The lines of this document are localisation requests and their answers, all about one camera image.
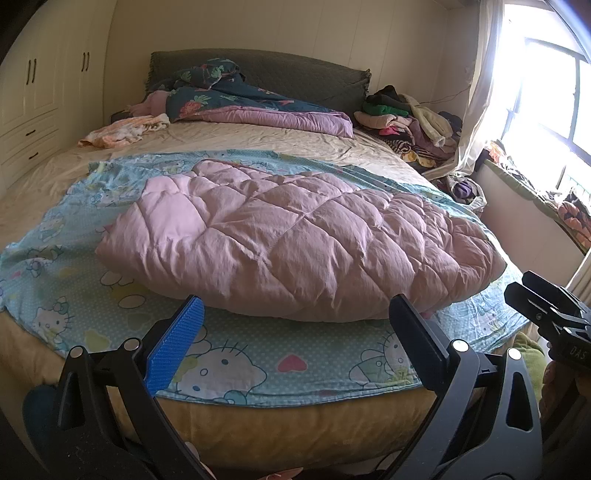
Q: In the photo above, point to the cream wardrobe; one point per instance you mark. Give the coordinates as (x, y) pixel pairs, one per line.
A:
(46, 69)

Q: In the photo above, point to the pink pillow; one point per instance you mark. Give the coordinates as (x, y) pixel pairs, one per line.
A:
(154, 101)

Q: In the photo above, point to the peach floral garment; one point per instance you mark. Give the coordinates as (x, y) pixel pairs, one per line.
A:
(124, 131)

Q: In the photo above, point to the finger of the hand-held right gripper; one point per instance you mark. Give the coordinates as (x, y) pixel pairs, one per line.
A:
(554, 290)
(531, 307)

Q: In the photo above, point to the pink quilted jacket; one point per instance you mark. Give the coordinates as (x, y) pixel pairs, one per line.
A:
(300, 240)

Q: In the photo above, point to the white basket of clothes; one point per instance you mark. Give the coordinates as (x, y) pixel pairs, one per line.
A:
(478, 201)

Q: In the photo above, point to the pile of mixed clothes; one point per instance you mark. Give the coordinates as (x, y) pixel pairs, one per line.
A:
(415, 124)

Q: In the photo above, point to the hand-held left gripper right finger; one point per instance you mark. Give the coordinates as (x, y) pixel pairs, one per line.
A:
(418, 346)

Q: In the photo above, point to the window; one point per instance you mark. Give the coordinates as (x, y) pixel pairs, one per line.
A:
(545, 92)

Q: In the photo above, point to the bed with beige sheet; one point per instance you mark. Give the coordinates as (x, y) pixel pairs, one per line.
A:
(277, 138)

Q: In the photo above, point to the green fuzzy cloth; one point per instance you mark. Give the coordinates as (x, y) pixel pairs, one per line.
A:
(531, 348)

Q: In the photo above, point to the blue cartoon printed sheet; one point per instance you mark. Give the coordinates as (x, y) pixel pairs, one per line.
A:
(254, 364)

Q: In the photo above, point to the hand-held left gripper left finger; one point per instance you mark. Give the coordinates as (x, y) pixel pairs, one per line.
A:
(173, 350)

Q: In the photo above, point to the dark floral quilt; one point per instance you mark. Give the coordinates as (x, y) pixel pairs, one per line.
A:
(277, 117)

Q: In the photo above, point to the grey headboard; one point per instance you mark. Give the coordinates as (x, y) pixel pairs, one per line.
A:
(300, 76)

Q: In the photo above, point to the cream curtain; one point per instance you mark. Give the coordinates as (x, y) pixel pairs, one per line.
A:
(480, 92)

